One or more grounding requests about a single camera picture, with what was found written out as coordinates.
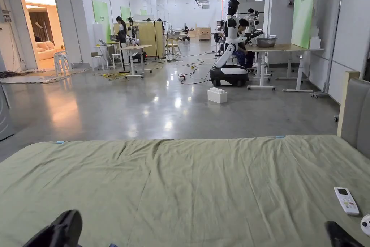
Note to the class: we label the grey padded headboard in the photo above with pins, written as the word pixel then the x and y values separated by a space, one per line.
pixel 358 114

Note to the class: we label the bed with pale green sheet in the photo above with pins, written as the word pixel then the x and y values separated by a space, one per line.
pixel 185 189

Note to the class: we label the white hand controller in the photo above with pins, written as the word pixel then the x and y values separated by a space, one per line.
pixel 366 222

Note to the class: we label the cream sofa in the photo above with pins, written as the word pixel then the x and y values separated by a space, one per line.
pixel 44 48

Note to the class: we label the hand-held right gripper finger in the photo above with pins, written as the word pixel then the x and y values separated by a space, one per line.
pixel 336 235

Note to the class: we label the white block-shaped carton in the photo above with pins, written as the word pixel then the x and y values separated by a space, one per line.
pixel 216 95

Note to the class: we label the white humanoid robot, black base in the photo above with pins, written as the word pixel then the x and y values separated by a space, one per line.
pixel 229 56

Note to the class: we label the white remote control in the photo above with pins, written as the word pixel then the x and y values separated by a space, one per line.
pixel 347 201

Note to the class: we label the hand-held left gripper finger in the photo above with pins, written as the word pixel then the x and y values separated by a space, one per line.
pixel 62 229

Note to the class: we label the stack of white stools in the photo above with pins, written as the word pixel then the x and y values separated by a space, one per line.
pixel 62 61

